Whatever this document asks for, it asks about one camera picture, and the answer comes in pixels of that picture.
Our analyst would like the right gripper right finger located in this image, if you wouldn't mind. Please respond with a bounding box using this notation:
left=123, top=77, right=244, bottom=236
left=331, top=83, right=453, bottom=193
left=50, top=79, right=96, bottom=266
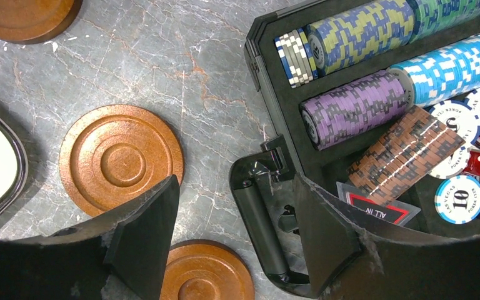
left=293, top=175, right=480, bottom=299

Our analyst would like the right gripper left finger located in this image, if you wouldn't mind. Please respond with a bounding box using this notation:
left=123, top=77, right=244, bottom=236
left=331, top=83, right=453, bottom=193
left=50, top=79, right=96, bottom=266
left=0, top=176, right=179, bottom=299

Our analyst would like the dark wooden coaster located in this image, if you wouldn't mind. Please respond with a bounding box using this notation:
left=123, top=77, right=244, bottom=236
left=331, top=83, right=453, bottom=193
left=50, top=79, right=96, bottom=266
left=0, top=0, right=83, bottom=44
left=160, top=239, right=255, bottom=299
left=59, top=104, right=184, bottom=217

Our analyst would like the all in triangle button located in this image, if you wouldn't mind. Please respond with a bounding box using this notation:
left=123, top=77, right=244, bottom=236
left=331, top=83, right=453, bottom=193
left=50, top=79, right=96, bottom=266
left=336, top=182, right=421, bottom=227

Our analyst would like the white ten poker chip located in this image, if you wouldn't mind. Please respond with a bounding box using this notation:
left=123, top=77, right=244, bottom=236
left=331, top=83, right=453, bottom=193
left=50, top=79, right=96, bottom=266
left=434, top=175, right=480, bottom=224

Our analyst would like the brown poker chip stack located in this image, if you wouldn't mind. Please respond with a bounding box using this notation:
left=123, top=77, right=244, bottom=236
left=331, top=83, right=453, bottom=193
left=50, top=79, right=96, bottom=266
left=347, top=106, right=465, bottom=206

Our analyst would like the purple poker chip stack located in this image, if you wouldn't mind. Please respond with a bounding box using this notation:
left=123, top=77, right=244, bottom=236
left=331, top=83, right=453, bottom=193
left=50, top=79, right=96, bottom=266
left=299, top=70, right=408, bottom=151

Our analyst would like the black poker chip case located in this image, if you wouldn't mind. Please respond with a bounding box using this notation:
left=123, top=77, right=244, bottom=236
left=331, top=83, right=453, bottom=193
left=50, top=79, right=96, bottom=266
left=229, top=1, right=480, bottom=299

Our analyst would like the red die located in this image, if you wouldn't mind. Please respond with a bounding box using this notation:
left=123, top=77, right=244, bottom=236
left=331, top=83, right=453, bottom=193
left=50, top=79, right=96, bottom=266
left=462, top=151, right=480, bottom=176

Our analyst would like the blue yellow chip stack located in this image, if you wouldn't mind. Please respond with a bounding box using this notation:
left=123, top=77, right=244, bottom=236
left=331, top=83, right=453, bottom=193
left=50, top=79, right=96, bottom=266
left=304, top=1, right=415, bottom=76

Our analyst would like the blue grey chip stack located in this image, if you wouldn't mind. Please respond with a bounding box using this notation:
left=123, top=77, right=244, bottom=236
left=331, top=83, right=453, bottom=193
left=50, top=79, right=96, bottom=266
left=274, top=28, right=319, bottom=88

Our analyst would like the light blue chip stack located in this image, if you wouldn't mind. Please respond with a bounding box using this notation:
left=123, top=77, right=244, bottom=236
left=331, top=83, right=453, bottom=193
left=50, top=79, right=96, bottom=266
left=387, top=33, right=480, bottom=107

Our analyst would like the green poker chip stack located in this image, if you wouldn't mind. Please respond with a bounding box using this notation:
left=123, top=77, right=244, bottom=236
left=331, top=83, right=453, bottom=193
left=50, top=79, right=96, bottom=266
left=407, top=0, right=480, bottom=43

